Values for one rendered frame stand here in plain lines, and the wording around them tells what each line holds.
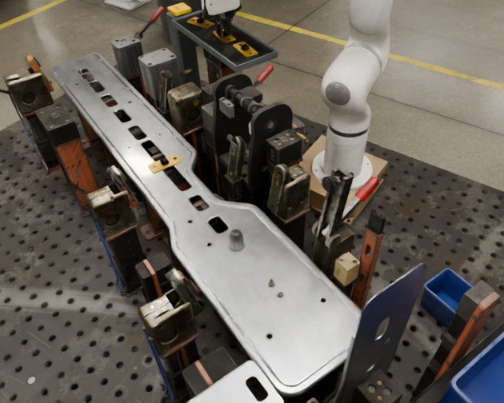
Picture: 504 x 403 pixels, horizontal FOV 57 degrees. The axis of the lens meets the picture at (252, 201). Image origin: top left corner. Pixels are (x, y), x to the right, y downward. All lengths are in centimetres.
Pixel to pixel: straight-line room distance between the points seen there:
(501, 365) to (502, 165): 217
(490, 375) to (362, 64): 74
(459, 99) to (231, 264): 270
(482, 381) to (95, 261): 105
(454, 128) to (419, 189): 159
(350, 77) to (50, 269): 99
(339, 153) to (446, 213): 41
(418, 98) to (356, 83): 223
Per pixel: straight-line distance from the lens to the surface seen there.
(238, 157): 112
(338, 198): 87
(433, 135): 308
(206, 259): 99
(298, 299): 93
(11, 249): 160
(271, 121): 108
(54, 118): 145
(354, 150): 138
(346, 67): 119
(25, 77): 163
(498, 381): 89
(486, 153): 305
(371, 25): 117
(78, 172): 152
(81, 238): 153
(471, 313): 77
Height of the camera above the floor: 178
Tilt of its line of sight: 45 degrees down
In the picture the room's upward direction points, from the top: 3 degrees counter-clockwise
